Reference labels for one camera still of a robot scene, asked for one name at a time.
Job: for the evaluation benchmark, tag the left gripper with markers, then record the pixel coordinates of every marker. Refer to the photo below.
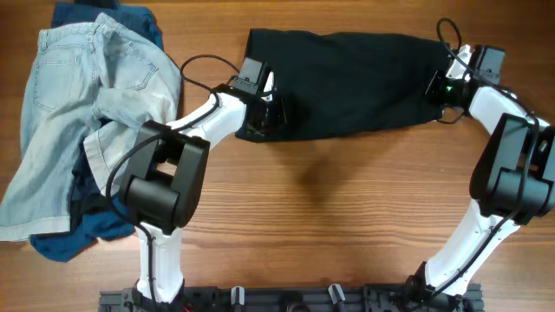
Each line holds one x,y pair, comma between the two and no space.
272,113

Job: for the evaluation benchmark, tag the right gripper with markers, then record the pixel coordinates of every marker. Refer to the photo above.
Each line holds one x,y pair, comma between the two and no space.
434,89

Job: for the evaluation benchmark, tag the black shorts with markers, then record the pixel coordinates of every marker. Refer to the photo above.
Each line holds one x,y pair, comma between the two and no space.
346,83

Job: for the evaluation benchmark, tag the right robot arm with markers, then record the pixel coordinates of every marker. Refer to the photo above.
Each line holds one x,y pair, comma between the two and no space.
512,183

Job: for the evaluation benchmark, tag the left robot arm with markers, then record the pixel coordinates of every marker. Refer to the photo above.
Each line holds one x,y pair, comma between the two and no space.
165,170

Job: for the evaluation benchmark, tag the light blue denim shorts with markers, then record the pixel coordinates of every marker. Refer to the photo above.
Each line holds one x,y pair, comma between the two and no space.
91,87

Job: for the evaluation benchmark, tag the dark blue garment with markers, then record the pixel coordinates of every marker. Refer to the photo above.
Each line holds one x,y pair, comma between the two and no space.
90,219

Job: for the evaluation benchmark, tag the left grey rail clip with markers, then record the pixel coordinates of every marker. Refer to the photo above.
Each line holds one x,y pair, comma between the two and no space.
237,296

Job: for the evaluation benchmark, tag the grey rail clip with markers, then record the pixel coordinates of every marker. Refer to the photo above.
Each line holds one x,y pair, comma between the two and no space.
337,297
237,296

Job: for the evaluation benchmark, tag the right grey rail clip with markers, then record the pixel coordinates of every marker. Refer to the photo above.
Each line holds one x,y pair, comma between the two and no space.
337,297

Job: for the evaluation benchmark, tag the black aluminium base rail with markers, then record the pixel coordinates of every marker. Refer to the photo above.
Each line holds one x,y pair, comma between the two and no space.
368,298

